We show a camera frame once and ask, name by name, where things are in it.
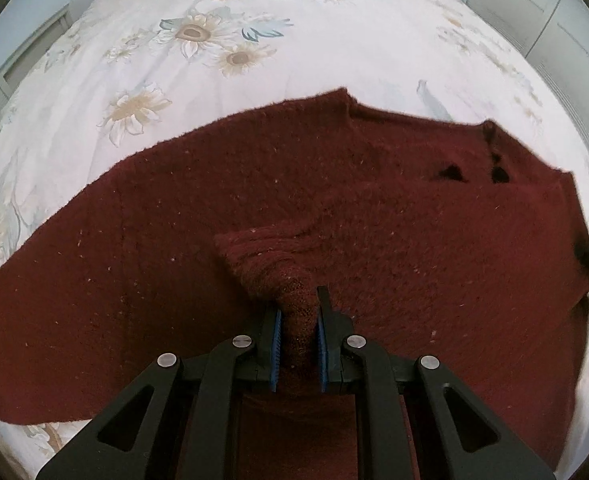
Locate dark red knitted sweater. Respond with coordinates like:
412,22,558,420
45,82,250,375
0,87,589,480

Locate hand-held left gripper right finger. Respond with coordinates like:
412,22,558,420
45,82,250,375
315,286,556,480

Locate white panelled wardrobe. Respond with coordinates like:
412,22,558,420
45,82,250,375
0,2,75,131

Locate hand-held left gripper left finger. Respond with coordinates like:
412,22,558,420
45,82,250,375
34,306,282,480

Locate white cabinet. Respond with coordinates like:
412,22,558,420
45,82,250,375
462,0,589,166

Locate floral bed sheet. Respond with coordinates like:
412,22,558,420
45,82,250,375
0,0,589,480

